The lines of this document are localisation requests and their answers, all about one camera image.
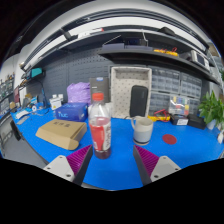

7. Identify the clear organizer with coloured parts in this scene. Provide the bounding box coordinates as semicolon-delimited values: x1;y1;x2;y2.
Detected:
168;94;191;117

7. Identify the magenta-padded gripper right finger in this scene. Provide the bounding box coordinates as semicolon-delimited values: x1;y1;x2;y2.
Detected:
132;144;182;187

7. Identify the green potted plant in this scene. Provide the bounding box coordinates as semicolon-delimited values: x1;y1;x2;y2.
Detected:
198;90;224;130

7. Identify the clear bottle with red label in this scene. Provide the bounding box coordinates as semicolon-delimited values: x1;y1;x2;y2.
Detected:
88;92;113;160

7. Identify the distant storage shelf unit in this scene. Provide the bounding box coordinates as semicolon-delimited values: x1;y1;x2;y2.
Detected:
0;73;16;116

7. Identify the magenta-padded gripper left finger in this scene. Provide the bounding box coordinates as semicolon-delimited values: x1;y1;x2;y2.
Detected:
43;144;94;187

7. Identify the white wire rack shelf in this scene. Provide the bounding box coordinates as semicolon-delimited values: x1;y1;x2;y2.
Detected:
208;43;224;84

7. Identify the blue carton box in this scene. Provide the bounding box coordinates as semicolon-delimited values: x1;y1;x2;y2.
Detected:
54;102;89;122

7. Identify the yellow multimeter with red leads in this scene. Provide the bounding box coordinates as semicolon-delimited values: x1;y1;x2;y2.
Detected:
147;108;172;123

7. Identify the white dotted fabric tray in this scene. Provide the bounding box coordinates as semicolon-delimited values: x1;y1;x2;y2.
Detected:
110;65;153;120

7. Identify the small white labelled box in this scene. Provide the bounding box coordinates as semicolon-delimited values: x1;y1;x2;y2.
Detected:
49;94;64;110

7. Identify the white and grey mug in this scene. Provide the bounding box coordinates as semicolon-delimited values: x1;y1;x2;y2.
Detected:
130;115;155;147

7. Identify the dark grey upright box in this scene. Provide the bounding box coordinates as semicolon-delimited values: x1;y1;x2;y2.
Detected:
89;76;111;104

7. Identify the flat black case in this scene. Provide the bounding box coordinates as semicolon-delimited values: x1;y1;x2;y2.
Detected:
187;113;207;130

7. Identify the purple plastic bag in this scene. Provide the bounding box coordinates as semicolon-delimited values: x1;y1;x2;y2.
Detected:
66;81;92;105

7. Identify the black zip pouch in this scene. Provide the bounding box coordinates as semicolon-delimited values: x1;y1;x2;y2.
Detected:
129;85;149;118

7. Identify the flat round red coaster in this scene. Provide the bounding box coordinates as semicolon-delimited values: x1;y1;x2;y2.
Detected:
162;133;178;146

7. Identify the brown cardboard box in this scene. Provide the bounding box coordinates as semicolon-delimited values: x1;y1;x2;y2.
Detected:
35;118;88;151

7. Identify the black overhead shelf unit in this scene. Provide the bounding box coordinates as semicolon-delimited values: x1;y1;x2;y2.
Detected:
19;8;221;86

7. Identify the grey small-parts drawer cabinet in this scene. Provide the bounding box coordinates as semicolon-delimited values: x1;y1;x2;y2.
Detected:
148;91;174;116
148;66;182;94
188;96;202;115
179;71;203;99

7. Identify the black box with white label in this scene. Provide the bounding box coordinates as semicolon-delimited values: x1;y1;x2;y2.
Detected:
169;114;190;127

